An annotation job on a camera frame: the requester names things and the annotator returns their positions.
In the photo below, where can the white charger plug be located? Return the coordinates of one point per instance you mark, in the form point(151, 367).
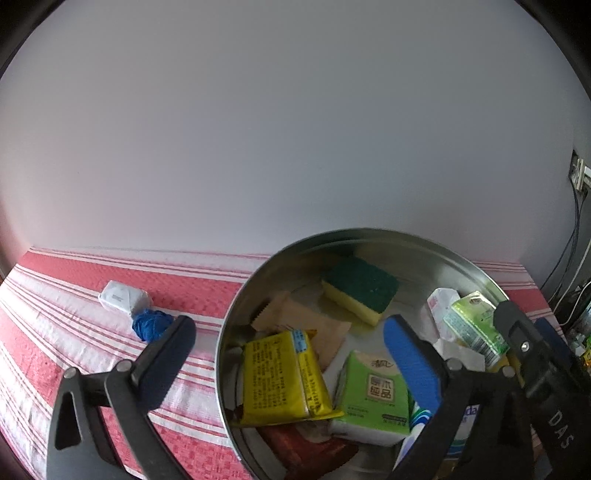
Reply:
point(585, 173)

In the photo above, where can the white blue tissue pack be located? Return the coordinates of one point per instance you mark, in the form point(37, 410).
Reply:
point(464, 431)

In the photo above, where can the yellow packet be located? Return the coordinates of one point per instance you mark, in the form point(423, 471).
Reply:
point(277, 378)

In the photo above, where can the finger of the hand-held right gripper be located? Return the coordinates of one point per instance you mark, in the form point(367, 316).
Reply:
point(554, 339)
point(521, 341)

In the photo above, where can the beige wrapper packet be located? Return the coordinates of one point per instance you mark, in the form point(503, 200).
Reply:
point(300, 318)

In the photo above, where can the yellow and green sponge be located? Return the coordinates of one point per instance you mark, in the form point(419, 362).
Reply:
point(360, 279)

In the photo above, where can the green yellow object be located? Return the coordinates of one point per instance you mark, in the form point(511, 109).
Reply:
point(581, 344)

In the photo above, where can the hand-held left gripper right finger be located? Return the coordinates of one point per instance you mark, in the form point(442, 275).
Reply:
point(411, 364)

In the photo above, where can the red snack packet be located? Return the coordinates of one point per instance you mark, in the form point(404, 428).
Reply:
point(304, 450)

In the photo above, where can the red striped cloth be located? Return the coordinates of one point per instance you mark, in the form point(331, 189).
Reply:
point(194, 295)

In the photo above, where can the round metal tin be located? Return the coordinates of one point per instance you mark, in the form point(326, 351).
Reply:
point(295, 251)

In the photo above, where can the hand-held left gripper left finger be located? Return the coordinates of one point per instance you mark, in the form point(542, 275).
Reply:
point(168, 367)

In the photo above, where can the white wipes pack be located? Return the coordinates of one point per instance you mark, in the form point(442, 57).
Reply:
point(121, 296)

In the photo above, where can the small white pink tissue pack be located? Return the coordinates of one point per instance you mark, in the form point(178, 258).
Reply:
point(439, 304)

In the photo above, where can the light green tissue pack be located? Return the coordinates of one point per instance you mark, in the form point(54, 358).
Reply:
point(471, 323)

